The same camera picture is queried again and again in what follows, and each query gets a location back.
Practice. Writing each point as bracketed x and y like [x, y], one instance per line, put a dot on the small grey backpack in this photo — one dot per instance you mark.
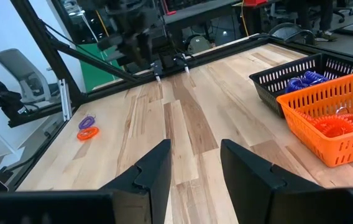
[199, 45]

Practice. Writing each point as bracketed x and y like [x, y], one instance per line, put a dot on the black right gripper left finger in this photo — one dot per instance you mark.
[145, 186]

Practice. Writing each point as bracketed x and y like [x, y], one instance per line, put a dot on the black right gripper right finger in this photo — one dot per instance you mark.
[257, 193]

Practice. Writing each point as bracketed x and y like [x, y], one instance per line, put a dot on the black aluminium frame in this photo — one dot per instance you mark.
[46, 46]

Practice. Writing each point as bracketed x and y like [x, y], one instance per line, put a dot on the red box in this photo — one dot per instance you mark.
[255, 2]

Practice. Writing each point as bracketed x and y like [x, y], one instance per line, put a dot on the silver frame bracket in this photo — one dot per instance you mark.
[65, 102]

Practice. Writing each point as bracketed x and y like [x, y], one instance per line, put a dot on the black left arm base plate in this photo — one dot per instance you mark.
[167, 62]

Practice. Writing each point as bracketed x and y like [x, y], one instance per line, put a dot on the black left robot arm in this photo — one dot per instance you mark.
[126, 9]

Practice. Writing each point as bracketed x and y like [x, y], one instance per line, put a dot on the light grey office chair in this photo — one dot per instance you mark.
[16, 67]

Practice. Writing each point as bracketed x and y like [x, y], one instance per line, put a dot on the black plastic basket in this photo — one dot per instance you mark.
[273, 93]

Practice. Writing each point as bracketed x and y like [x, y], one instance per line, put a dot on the black office chair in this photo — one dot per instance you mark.
[341, 14]

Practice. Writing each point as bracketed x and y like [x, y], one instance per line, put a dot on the grey desk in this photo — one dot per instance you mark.
[195, 11]

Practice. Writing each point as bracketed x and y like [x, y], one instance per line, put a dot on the person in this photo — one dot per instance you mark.
[325, 18]

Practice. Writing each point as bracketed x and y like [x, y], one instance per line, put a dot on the orange plastic basket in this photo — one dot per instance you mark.
[319, 146]

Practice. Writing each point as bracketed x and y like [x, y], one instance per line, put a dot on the black floor fan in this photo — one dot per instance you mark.
[283, 30]

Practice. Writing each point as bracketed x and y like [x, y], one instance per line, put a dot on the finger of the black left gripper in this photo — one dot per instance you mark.
[111, 43]

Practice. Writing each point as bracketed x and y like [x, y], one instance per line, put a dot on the green panel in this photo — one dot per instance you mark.
[94, 74]

